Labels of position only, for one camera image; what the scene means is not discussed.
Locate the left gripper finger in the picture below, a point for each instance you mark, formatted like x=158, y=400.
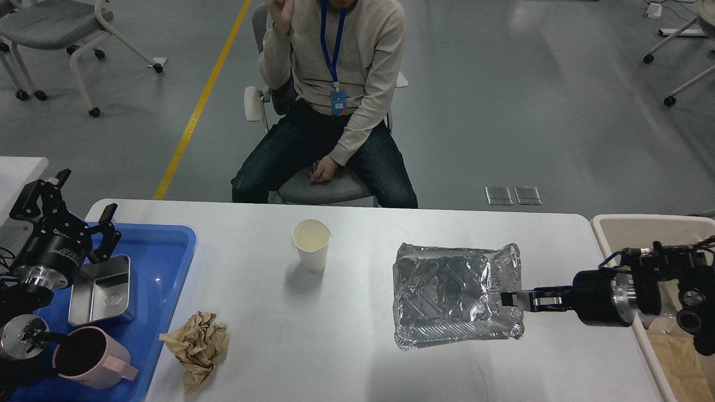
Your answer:
x=40, y=198
x=110, y=236

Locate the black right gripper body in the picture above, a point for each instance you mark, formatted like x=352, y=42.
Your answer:
x=600, y=298

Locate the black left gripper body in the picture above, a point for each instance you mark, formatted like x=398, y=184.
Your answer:
x=54, y=252

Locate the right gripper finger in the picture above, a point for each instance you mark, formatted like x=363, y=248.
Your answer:
x=542, y=299

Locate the stainless steel rectangular container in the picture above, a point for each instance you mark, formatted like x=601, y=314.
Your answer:
x=104, y=293

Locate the pink mug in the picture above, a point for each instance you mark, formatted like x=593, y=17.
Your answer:
x=91, y=357

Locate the aluminium foil tray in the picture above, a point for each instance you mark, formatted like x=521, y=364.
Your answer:
x=447, y=295

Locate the brown paper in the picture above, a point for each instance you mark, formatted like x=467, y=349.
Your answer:
x=198, y=345

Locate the white paper cup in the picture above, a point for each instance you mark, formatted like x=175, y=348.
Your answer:
x=311, y=239

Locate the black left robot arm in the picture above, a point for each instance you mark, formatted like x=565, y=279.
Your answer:
x=24, y=333

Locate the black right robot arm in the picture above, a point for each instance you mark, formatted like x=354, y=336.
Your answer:
x=634, y=281

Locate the white side table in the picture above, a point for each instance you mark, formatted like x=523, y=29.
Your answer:
x=16, y=172

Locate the clear plastic bag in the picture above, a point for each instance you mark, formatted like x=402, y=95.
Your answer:
x=658, y=323

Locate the blue plastic tray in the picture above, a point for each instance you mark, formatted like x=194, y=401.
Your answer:
x=161, y=257

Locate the beige plastic bin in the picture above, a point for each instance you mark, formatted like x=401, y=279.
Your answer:
x=617, y=231

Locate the metal floor socket plate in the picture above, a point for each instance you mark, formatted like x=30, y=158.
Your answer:
x=498, y=195

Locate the grey chair far left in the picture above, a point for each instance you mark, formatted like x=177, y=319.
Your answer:
x=54, y=25

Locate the grey office chair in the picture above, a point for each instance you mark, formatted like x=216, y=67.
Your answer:
x=329, y=190

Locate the seated person beige sweater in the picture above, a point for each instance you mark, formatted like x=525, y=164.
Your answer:
x=335, y=84

